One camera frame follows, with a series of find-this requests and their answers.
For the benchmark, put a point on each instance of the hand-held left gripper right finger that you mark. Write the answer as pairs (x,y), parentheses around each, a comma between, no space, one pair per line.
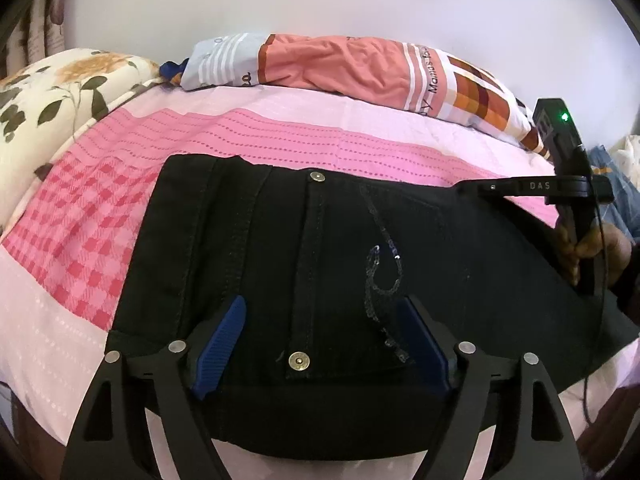
(423,345)

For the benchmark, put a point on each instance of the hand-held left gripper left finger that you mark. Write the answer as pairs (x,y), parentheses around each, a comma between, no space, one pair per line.
(221,344)

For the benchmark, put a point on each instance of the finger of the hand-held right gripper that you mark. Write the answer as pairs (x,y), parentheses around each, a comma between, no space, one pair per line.
(487,187)

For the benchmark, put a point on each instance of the black pants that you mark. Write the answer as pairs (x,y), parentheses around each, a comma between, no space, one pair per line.
(280,240)

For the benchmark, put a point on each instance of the person's right hand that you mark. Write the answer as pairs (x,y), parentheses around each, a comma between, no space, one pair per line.
(607,250)

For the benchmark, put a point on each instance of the blue denim garment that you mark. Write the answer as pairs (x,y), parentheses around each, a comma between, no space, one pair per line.
(617,190)

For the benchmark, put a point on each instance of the white cloth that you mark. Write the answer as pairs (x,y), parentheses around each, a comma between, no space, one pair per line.
(630,149)

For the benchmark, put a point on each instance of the orange striped pillow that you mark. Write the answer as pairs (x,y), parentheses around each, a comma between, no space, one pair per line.
(350,67)

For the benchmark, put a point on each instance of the pink checked bed sheet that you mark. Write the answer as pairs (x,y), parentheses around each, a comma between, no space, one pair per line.
(210,130)

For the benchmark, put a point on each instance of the dark blue cloth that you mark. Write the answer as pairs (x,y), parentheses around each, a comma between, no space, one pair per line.
(172,71)

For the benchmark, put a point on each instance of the floral cream blanket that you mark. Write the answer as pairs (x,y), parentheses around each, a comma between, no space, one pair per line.
(60,95)

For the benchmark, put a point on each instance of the patterned curtain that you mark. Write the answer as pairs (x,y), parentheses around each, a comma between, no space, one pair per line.
(40,25)

